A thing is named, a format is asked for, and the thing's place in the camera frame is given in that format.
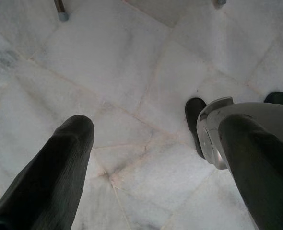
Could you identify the black robot foot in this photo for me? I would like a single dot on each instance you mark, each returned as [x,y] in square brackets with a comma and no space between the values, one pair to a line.
[193,115]
[277,98]

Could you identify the metal chair leg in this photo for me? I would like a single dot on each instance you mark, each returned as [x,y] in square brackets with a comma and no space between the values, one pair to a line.
[219,3]

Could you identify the brown chair leg grey cap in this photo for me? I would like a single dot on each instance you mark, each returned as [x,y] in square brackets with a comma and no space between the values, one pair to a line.
[61,9]

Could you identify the black robot right foot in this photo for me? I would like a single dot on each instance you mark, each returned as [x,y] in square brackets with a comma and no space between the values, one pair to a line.
[277,98]

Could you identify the black robot left foot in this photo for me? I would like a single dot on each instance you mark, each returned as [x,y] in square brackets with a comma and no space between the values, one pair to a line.
[193,115]

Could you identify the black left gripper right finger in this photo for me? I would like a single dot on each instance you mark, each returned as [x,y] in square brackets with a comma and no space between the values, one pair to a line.
[259,172]

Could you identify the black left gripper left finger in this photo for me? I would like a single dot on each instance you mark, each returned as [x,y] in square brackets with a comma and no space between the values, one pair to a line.
[50,172]

